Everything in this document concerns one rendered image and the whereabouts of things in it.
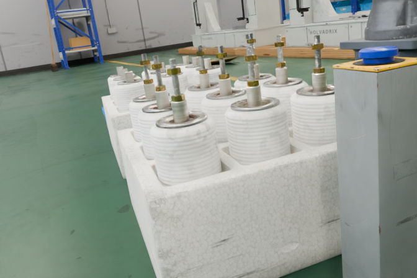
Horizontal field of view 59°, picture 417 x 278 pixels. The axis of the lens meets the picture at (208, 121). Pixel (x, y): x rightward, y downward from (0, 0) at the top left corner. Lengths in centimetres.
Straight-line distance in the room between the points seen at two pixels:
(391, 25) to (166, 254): 62
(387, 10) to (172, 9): 668
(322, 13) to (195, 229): 298
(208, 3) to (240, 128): 476
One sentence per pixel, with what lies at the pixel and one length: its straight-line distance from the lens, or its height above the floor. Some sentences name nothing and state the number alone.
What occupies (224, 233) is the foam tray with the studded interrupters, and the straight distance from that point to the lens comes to 52.
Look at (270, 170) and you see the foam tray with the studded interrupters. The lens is 52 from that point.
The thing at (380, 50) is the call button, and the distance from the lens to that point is 44.
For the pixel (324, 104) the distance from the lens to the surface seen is 58.
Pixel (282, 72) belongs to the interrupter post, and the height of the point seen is 27.
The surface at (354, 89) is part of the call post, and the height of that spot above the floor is 29.
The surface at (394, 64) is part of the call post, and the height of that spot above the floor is 31.
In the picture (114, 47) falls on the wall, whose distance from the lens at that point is 705.
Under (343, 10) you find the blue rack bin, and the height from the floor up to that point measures 30.
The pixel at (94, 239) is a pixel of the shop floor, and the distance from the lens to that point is 80.
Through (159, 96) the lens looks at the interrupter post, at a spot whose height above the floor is 27.
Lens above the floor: 38
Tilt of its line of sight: 15 degrees down
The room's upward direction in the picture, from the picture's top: 8 degrees counter-clockwise
